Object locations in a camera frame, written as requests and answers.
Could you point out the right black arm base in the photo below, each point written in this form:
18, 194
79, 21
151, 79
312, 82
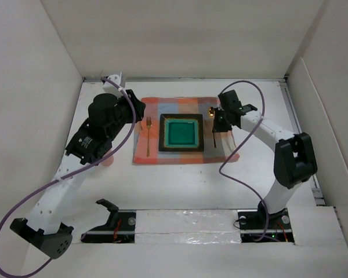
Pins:
255, 227

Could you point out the orange blue checkered cloth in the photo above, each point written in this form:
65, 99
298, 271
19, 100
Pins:
155, 106

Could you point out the pink plastic cup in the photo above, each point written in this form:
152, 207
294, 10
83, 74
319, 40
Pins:
107, 162

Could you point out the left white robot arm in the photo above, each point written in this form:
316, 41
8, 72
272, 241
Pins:
43, 227

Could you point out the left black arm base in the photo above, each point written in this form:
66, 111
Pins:
118, 228

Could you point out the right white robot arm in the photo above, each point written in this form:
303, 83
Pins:
294, 157

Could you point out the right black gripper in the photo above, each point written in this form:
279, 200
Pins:
217, 127

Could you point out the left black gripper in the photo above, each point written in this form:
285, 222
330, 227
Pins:
139, 106

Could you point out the gold spoon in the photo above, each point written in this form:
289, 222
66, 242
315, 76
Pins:
211, 114

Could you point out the green square plate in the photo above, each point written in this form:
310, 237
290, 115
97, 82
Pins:
181, 133

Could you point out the gold fork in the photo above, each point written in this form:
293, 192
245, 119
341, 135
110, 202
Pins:
148, 126

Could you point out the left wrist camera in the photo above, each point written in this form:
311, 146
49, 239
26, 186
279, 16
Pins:
113, 82

